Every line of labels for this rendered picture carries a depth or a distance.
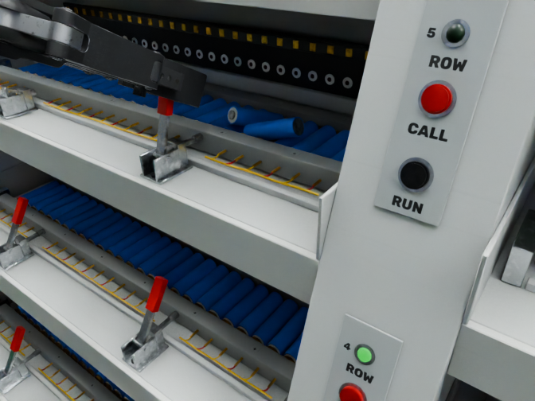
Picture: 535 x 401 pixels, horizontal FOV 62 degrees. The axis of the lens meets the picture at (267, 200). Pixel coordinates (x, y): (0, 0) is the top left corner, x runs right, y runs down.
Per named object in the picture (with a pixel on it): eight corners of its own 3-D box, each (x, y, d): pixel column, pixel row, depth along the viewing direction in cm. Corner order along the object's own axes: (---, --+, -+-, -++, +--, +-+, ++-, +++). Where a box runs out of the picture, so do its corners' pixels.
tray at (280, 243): (316, 309, 33) (322, 199, 28) (-50, 125, 64) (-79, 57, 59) (418, 192, 46) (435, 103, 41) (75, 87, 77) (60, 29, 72)
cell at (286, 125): (296, 112, 40) (245, 120, 45) (289, 128, 40) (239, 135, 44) (306, 125, 42) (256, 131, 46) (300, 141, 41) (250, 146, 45)
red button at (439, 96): (446, 117, 24) (454, 86, 23) (416, 110, 25) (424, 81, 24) (450, 117, 25) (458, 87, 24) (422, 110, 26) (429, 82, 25)
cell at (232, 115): (275, 110, 49) (228, 103, 44) (287, 117, 47) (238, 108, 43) (271, 127, 49) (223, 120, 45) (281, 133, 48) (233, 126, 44)
